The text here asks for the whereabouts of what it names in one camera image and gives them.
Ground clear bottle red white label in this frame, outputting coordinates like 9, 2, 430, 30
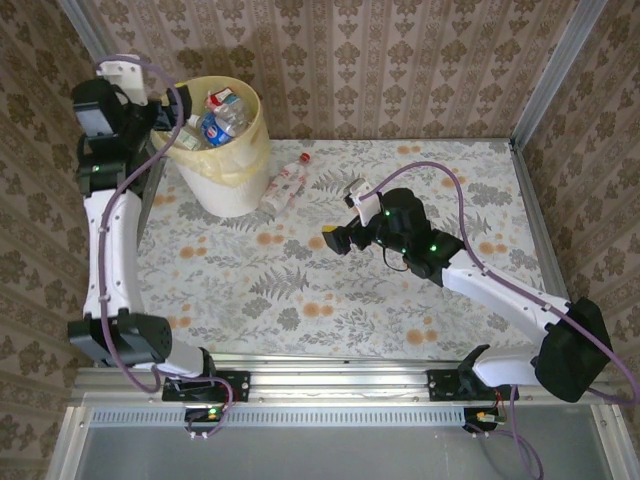
206, 87, 250, 132

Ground clear bottle green white label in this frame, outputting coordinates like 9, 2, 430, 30
172, 113, 204, 152

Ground yellow plastic bin liner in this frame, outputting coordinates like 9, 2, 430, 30
149, 74, 274, 190

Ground white plastic waste bin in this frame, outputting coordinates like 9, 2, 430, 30
174, 149, 274, 219

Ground clear bottle red print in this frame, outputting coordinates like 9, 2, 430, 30
258, 152, 314, 217

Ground black controller box orange plug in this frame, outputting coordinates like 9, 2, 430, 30
462, 407, 507, 434

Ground grey metal platform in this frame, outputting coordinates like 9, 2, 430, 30
47, 405, 640, 480

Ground black controller box green light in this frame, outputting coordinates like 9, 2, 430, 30
183, 405, 225, 427

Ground thin black wire loop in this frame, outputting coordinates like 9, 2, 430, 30
382, 247, 409, 272

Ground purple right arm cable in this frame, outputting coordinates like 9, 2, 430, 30
364, 162, 640, 480

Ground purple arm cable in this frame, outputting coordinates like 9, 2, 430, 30
94, 53, 236, 442
364, 162, 640, 480

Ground aluminium table side rail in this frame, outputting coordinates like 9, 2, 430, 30
137, 159, 166, 261
508, 139, 591, 364

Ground aluminium frame post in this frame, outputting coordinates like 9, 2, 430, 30
56, 0, 129, 86
509, 0, 611, 149

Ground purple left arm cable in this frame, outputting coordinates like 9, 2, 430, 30
94, 53, 236, 442

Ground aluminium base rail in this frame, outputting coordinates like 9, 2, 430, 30
72, 349, 619, 407

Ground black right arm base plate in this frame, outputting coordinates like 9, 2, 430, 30
425, 368, 481, 402

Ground grey slotted cable duct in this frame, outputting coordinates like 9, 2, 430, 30
89, 404, 469, 427

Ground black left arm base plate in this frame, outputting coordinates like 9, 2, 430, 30
162, 370, 251, 403

